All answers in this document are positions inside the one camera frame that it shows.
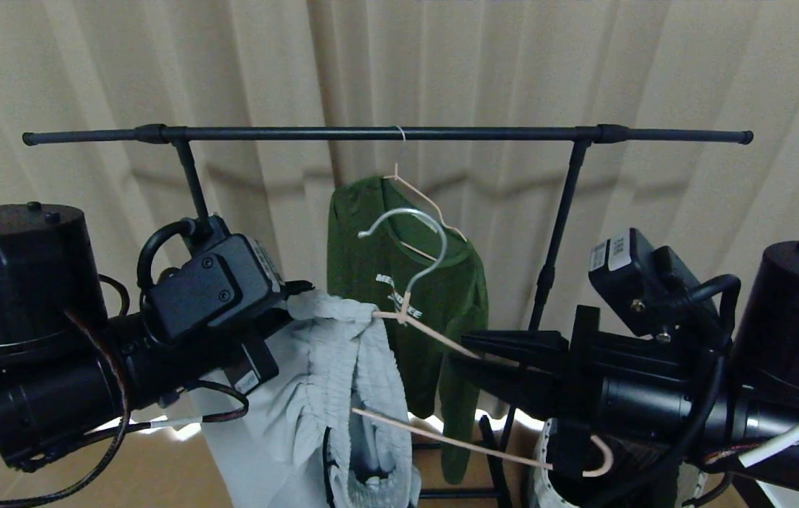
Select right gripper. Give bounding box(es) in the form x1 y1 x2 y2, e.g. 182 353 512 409
445 303 731 475

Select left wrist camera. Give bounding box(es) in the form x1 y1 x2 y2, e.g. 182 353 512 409
137 215 286 345

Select pink clothes hanger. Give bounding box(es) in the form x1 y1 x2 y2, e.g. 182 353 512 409
384 126 470 263
351 208 615 479

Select beige curtain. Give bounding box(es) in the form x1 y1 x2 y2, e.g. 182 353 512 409
0 0 799 452

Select pale grey garment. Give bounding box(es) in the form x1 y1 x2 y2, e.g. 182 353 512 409
200 289 422 508

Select white laundry basket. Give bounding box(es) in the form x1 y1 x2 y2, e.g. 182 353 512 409
526 420 707 508

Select black clothes rack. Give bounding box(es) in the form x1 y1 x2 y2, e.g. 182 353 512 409
22 123 755 508

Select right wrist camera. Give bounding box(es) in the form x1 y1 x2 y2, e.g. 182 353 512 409
588 227 742 345

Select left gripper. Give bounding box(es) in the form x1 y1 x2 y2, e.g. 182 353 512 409
117 310 281 424

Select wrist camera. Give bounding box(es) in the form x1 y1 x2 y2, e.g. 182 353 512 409
588 227 742 345
137 215 286 345

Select green long-sleeved shirt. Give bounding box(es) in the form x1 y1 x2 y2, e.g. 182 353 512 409
327 176 490 486

